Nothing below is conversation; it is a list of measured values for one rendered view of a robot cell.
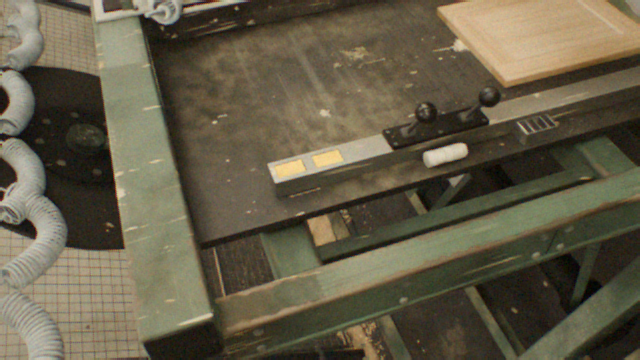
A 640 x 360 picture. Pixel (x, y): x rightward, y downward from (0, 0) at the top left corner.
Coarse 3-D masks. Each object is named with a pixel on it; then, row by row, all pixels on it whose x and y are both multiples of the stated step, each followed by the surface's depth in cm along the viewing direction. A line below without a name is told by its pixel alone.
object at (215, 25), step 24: (96, 0) 125; (144, 0) 124; (192, 0) 131; (216, 0) 132; (240, 0) 130; (264, 0) 132; (288, 0) 134; (312, 0) 136; (336, 0) 138; (360, 0) 141; (168, 24) 128; (192, 24) 130; (216, 24) 132; (240, 24) 134
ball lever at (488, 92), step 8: (488, 88) 93; (496, 88) 94; (480, 96) 94; (488, 96) 93; (496, 96) 93; (480, 104) 98; (488, 104) 94; (496, 104) 94; (464, 112) 104; (472, 112) 101; (464, 120) 104
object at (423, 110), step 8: (424, 104) 91; (432, 104) 91; (416, 112) 91; (424, 112) 90; (432, 112) 90; (416, 120) 96; (424, 120) 91; (432, 120) 91; (408, 128) 100; (408, 136) 101
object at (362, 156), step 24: (624, 72) 115; (528, 96) 110; (552, 96) 110; (576, 96) 110; (600, 96) 111; (624, 96) 113; (504, 120) 106; (552, 120) 111; (360, 144) 102; (384, 144) 102; (432, 144) 103; (312, 168) 98; (336, 168) 98; (360, 168) 101; (288, 192) 99
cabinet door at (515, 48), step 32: (480, 0) 139; (512, 0) 139; (544, 0) 139; (576, 0) 139; (480, 32) 129; (512, 32) 130; (544, 32) 129; (576, 32) 129; (608, 32) 129; (512, 64) 121; (544, 64) 121; (576, 64) 121
